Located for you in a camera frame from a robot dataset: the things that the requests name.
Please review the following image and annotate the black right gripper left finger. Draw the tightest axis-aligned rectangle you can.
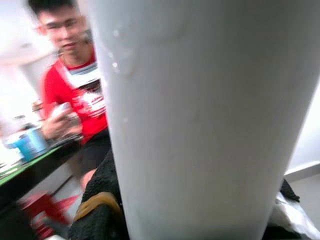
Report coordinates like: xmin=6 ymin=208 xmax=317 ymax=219
xmin=67 ymin=147 xmax=131 ymax=240

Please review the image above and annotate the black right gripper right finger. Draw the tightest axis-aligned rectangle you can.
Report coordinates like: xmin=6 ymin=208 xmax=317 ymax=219
xmin=278 ymin=178 xmax=301 ymax=203

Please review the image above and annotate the black desk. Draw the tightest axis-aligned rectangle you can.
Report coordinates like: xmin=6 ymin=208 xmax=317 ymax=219
xmin=0 ymin=142 xmax=111 ymax=203

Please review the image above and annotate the person in red shirt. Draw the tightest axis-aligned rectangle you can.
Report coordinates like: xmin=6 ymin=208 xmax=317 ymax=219
xmin=27 ymin=0 xmax=112 ymax=191

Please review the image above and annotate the blue container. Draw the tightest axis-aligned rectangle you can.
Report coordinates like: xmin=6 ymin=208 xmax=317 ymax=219
xmin=4 ymin=127 xmax=48 ymax=161

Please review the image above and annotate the tan rubber band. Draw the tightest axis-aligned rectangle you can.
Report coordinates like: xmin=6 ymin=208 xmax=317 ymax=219
xmin=73 ymin=191 xmax=123 ymax=222

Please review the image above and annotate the clear plastic bag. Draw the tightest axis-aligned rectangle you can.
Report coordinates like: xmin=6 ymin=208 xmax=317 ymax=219
xmin=271 ymin=192 xmax=320 ymax=240

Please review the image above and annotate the red stool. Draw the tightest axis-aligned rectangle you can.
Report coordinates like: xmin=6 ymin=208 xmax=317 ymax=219
xmin=19 ymin=192 xmax=83 ymax=240

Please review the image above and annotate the white plastic table leg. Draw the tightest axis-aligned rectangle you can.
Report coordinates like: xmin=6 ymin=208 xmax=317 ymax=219
xmin=86 ymin=0 xmax=320 ymax=240

